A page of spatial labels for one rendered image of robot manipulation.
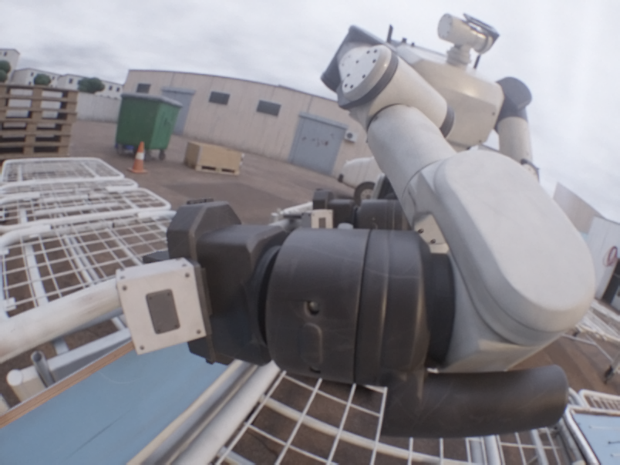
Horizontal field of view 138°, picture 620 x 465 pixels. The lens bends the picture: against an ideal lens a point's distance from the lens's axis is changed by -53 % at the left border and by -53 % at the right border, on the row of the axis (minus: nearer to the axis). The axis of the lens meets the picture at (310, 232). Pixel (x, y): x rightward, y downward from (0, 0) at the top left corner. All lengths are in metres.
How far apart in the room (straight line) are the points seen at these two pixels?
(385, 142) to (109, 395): 0.33
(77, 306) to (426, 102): 0.36
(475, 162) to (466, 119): 0.46
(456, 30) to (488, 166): 0.47
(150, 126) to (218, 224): 5.66
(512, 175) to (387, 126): 0.13
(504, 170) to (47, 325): 0.27
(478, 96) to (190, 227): 0.56
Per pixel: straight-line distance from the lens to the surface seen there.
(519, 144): 0.66
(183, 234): 0.16
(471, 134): 0.63
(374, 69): 0.28
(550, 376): 0.15
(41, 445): 0.27
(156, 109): 5.77
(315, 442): 1.06
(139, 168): 4.61
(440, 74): 0.56
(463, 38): 0.61
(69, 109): 3.94
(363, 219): 0.39
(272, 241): 0.15
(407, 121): 0.24
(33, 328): 0.19
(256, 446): 0.99
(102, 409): 0.27
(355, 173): 7.25
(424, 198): 0.15
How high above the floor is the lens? 0.90
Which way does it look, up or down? 16 degrees down
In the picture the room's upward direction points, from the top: 18 degrees clockwise
